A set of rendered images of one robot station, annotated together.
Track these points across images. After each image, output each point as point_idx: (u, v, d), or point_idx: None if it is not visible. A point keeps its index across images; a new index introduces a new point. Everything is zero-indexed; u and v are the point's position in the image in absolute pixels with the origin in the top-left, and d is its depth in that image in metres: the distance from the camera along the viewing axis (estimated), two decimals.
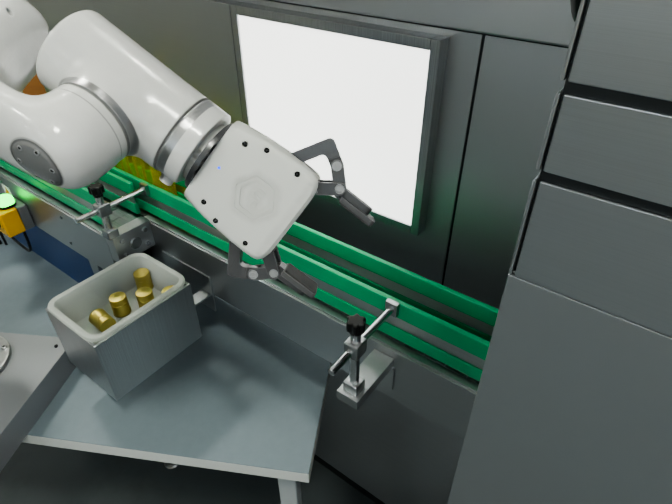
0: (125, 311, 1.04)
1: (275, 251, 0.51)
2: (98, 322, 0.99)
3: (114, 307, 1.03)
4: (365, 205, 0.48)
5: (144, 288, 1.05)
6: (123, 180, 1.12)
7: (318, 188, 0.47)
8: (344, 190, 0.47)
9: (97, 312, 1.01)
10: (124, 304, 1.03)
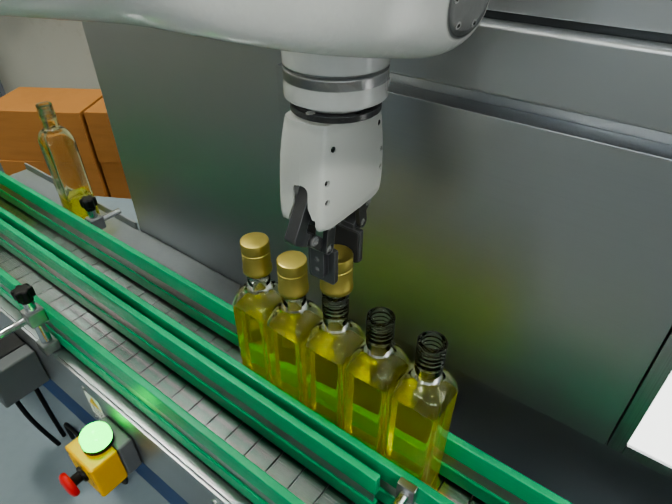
0: None
1: (356, 209, 0.49)
2: None
3: None
4: (310, 267, 0.49)
5: None
6: (360, 468, 0.56)
7: None
8: None
9: None
10: None
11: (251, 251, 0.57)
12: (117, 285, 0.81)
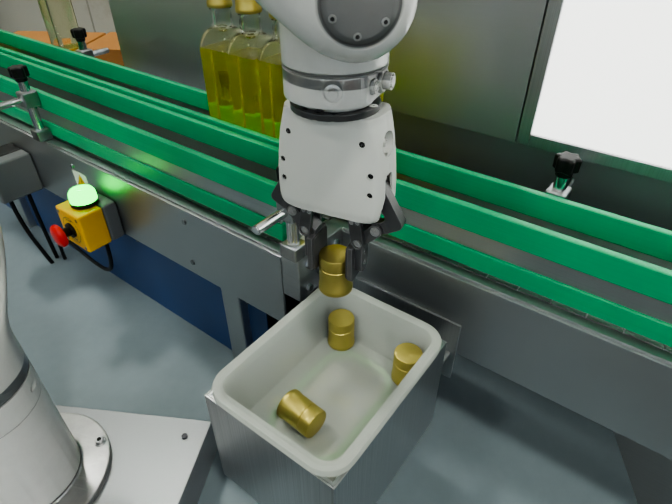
0: (350, 283, 0.51)
1: (353, 225, 0.46)
2: (300, 419, 0.53)
3: (334, 275, 0.50)
4: None
5: None
6: None
7: None
8: (317, 221, 0.51)
9: (293, 397, 0.55)
10: None
11: None
12: (103, 81, 0.91)
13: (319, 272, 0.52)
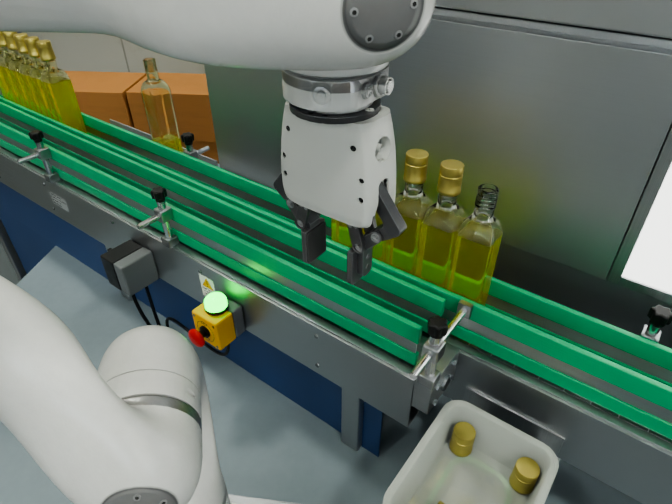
0: None
1: (353, 229, 0.46)
2: None
3: (463, 175, 0.72)
4: None
5: (411, 153, 0.75)
6: (431, 295, 0.79)
7: None
8: (316, 215, 0.51)
9: None
10: None
11: None
12: (223, 194, 1.04)
13: (447, 186, 0.72)
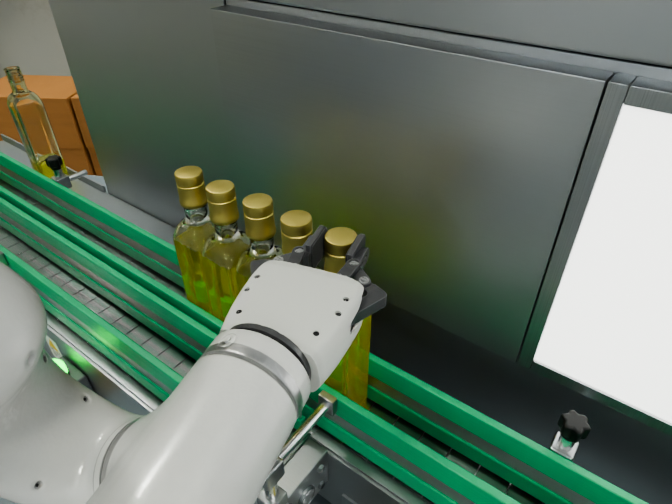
0: None
1: (298, 265, 0.47)
2: None
3: (311, 231, 0.54)
4: (365, 263, 0.50)
5: (248, 200, 0.56)
6: None
7: None
8: None
9: (334, 271, 0.51)
10: None
11: (184, 181, 0.60)
12: (76, 234, 0.85)
13: (290, 247, 0.54)
